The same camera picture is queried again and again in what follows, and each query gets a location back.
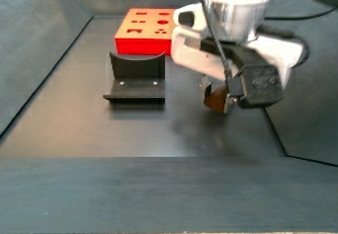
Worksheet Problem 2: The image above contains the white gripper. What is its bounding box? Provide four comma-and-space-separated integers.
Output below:
170, 3, 301, 114

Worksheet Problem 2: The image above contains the brown three prong object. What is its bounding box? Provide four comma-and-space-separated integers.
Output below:
203, 86, 227, 113

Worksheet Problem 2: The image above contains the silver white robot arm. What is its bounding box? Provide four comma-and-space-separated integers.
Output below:
170, 0, 305, 114

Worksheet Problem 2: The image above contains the dark grey cradle fixture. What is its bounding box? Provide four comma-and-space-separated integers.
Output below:
102, 53, 165, 105

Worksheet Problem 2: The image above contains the red shape sorter block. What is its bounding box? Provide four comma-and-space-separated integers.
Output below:
113, 8, 175, 55

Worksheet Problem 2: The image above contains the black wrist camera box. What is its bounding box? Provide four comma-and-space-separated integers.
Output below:
199, 39, 283, 109

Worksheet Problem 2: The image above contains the black camera cable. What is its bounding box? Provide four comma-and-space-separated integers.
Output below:
193, 0, 338, 98

